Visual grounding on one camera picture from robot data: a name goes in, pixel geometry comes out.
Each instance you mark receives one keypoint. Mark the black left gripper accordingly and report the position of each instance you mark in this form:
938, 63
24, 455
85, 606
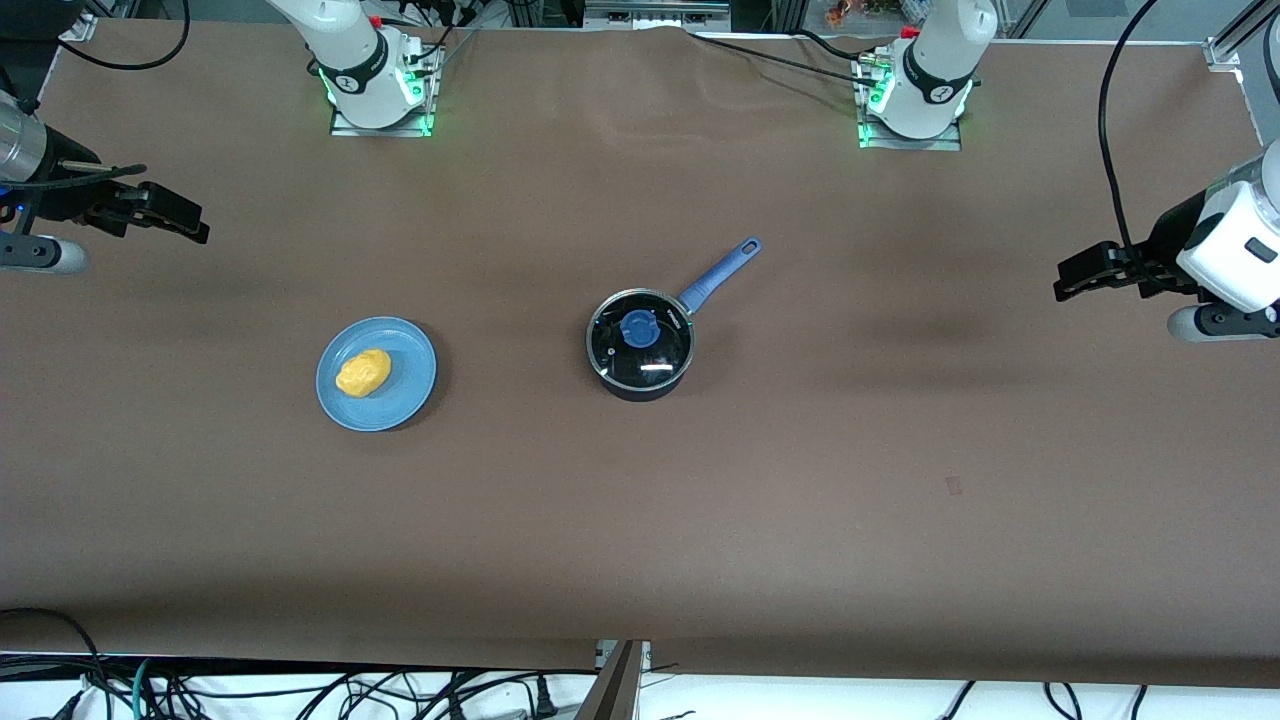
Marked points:
1163, 240

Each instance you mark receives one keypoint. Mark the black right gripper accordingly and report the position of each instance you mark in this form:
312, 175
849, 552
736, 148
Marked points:
62, 198

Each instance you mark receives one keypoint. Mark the glass lid with blue knob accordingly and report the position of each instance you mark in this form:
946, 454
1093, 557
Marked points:
640, 335

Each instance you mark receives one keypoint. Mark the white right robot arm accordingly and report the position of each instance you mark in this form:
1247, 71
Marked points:
345, 45

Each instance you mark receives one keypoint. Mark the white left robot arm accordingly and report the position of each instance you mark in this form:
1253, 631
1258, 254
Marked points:
940, 60

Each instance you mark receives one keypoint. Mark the yellow potato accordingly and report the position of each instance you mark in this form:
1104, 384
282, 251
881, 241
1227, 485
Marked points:
364, 372

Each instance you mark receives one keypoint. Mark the blue round plate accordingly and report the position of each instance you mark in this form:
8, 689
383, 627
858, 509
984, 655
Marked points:
410, 375

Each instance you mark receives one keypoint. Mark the aluminium corner bracket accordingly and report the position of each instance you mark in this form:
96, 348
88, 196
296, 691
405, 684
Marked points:
1224, 53
78, 28

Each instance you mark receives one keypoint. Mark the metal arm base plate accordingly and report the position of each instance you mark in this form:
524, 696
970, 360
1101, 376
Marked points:
425, 95
868, 115

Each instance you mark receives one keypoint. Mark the aluminium frame rail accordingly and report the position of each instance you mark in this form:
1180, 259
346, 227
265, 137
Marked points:
655, 15

